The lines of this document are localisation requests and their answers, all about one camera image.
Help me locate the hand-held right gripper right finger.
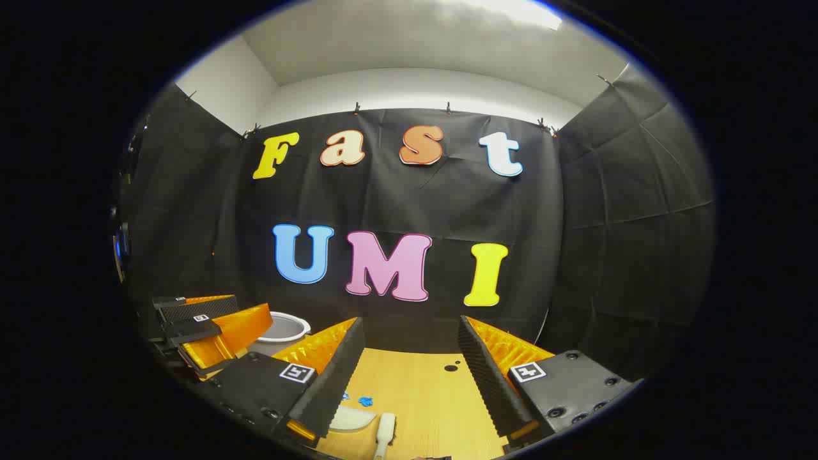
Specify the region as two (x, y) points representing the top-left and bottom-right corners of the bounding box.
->
(458, 315), (635, 451)

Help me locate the small white dustpan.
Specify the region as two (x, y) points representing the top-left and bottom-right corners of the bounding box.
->
(329, 406), (378, 433)

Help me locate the row of black cloth clips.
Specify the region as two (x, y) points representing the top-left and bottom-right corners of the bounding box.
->
(185, 73), (614, 138)

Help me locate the small white broom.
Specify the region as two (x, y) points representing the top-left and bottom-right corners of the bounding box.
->
(374, 412), (397, 460)

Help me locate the wooden desktop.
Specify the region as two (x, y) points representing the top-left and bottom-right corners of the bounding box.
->
(313, 347), (515, 460)

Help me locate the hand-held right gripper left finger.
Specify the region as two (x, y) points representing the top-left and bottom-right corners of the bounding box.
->
(203, 316), (366, 448)

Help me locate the white ribbed garbage bin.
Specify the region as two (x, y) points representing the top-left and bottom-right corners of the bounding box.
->
(248, 311), (313, 358)

